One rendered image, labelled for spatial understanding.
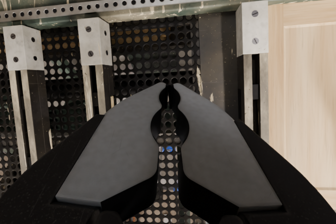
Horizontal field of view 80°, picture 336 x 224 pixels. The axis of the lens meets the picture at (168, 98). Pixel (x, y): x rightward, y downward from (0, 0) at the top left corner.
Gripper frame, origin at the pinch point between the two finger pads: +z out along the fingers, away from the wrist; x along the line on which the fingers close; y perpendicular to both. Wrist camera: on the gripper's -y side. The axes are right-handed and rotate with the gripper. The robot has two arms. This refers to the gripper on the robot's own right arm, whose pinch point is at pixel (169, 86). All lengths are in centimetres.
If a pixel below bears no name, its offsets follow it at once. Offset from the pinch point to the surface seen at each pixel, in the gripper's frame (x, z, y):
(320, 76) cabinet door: 41, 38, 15
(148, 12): -5.3, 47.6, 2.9
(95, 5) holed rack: -20, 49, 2
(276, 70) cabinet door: 30, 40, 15
